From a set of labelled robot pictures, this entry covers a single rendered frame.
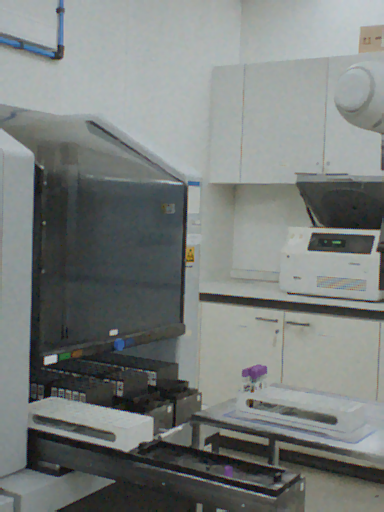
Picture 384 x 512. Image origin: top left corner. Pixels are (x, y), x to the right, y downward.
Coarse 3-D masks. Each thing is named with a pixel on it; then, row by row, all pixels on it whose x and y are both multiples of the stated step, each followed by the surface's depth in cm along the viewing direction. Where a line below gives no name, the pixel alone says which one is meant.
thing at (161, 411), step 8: (152, 400) 194; (160, 400) 196; (168, 400) 197; (128, 408) 190; (136, 408) 189; (144, 408) 188; (152, 408) 191; (160, 408) 193; (168, 408) 196; (152, 416) 190; (160, 416) 193; (168, 416) 196; (160, 424) 193; (168, 424) 197; (152, 432) 190; (160, 432) 191; (168, 432) 189; (176, 432) 192
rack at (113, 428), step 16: (48, 400) 174; (64, 400) 174; (32, 416) 171; (48, 416) 175; (64, 416) 162; (80, 416) 162; (96, 416) 163; (112, 416) 162; (128, 416) 163; (144, 416) 163; (64, 432) 163; (80, 432) 168; (96, 432) 169; (112, 432) 168; (128, 432) 154; (144, 432) 159; (128, 448) 154
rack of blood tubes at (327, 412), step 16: (240, 400) 182; (272, 400) 177; (288, 400) 175; (304, 400) 176; (320, 400) 176; (336, 400) 177; (240, 416) 182; (256, 416) 179; (272, 416) 177; (288, 416) 175; (304, 416) 182; (320, 416) 181; (336, 416) 168; (352, 416) 168; (320, 432) 171; (336, 432) 168; (352, 432) 168
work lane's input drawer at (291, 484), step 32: (32, 448) 165; (64, 448) 160; (96, 448) 157; (160, 448) 161; (192, 448) 157; (128, 480) 152; (160, 480) 147; (192, 480) 143; (224, 480) 141; (256, 480) 144; (288, 480) 140
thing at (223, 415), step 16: (272, 384) 218; (352, 400) 202; (368, 400) 203; (192, 416) 183; (208, 416) 181; (224, 416) 182; (368, 416) 187; (192, 432) 183; (240, 432) 175; (256, 432) 173; (272, 432) 170; (288, 432) 170; (304, 432) 171; (368, 432) 173; (272, 448) 218; (320, 448) 164; (336, 448) 162; (352, 448) 160; (368, 448) 161; (272, 464) 218
